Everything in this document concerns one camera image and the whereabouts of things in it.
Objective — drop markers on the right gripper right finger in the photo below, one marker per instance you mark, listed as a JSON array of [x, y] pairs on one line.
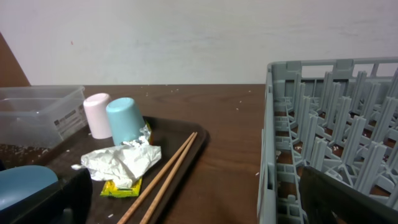
[[324, 199]]

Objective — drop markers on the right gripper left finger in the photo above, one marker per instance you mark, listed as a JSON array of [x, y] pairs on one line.
[[66, 201]]

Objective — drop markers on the grey dishwasher rack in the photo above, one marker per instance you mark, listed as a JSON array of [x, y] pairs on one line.
[[338, 116]]

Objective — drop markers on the yellow green wrapper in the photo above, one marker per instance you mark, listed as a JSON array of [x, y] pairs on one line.
[[109, 188]]

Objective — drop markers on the dark blue plate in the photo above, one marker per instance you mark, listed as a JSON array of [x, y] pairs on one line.
[[21, 182]]

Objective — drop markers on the left wooden chopstick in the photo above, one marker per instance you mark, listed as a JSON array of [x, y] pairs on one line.
[[153, 183]]

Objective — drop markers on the wooden chopstick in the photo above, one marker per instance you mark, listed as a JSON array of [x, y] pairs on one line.
[[167, 182], [153, 183]]

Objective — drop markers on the crumpled white paper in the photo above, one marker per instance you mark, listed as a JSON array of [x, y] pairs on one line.
[[124, 164]]

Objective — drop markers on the right wooden chopstick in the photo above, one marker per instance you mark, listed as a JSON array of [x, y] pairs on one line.
[[167, 182]]

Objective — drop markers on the clear plastic container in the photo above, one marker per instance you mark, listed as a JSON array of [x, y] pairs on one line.
[[41, 116]]

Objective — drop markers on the light blue plastic cup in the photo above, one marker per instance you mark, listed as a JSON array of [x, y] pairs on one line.
[[125, 120]]

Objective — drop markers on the white plastic cup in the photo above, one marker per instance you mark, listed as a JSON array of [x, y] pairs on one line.
[[95, 109]]

